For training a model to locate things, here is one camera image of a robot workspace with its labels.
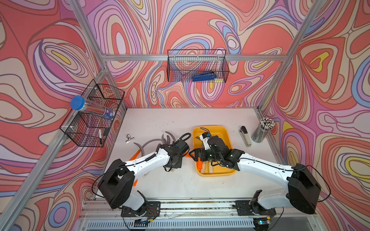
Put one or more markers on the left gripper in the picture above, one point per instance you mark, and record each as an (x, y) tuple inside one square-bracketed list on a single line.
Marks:
[(179, 165)]

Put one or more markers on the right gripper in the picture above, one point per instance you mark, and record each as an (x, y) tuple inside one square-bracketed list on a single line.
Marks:
[(202, 152)]

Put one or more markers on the yellow plastic tray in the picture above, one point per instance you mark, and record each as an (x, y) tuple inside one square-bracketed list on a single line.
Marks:
[(222, 133)]

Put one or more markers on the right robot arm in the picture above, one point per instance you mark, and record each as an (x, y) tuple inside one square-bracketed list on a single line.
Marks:
[(299, 188)]

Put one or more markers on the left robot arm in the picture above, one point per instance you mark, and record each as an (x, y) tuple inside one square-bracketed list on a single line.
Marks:
[(116, 184)]

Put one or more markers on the silver bulldog clip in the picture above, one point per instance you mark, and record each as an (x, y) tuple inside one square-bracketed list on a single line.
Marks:
[(129, 138)]

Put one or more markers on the cup of pencils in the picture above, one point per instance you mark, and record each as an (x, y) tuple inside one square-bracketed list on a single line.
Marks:
[(264, 128)]

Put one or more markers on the blue tool in basket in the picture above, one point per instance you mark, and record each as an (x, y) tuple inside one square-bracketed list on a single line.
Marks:
[(205, 76)]

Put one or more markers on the black marker in basket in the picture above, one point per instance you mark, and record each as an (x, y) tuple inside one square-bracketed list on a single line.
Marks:
[(100, 137)]

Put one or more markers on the clear bottle blue cap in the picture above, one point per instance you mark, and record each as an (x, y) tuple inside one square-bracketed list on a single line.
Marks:
[(87, 106)]

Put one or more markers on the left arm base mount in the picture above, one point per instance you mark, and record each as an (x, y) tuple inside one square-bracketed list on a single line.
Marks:
[(150, 209)]

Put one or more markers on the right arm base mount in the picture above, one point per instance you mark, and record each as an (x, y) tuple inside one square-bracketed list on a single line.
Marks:
[(249, 208)]

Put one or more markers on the left wire basket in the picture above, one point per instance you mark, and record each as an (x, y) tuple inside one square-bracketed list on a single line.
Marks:
[(82, 128)]

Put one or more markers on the wire basket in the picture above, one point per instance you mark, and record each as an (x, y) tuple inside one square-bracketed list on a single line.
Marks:
[(183, 64), (82, 128)]

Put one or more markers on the back wire basket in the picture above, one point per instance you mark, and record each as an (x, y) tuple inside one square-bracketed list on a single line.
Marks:
[(183, 64)]

